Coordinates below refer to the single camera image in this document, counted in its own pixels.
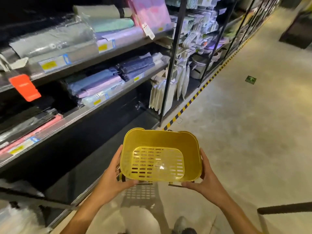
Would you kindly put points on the orange hanging tag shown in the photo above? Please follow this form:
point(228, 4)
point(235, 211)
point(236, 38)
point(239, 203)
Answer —
point(25, 87)

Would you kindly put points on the person's right shoe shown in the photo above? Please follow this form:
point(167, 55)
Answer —
point(179, 224)

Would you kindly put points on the pile of purple wrapped packets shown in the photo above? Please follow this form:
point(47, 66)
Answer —
point(97, 82)

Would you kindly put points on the dark brown column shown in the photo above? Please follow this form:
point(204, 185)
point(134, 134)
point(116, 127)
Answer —
point(297, 31)

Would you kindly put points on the pile of black packaged items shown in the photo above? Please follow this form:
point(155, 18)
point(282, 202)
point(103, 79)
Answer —
point(24, 124)

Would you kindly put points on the clear plastic scrap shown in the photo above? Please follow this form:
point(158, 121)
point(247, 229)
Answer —
point(139, 105)

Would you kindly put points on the yellow black hazard tape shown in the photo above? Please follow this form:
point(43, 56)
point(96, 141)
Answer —
point(204, 85)

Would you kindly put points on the green arrow floor sticker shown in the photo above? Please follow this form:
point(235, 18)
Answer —
point(250, 79)

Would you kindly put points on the pile of white flat packets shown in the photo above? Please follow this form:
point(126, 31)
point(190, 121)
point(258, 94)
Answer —
point(168, 92)

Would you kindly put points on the yellow rectangular basket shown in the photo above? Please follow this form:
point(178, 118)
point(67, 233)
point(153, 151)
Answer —
point(192, 153)

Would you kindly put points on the person's left forearm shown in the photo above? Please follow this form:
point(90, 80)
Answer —
point(85, 216)

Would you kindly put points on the stack of purple basins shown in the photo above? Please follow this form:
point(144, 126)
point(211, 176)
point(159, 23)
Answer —
point(217, 48)

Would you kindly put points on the pile of pastel wrapped packets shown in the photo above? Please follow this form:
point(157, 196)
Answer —
point(61, 38)

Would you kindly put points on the black display table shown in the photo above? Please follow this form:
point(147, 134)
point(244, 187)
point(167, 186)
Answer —
point(285, 208)

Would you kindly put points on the person's dark shorts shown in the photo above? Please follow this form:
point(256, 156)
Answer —
point(189, 231)

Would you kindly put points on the person's left hand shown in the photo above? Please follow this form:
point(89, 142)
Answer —
point(109, 185)

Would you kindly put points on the white plastic bucket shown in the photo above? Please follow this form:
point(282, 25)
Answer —
point(198, 68)

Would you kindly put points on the person's right hand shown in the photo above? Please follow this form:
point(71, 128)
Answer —
point(212, 187)

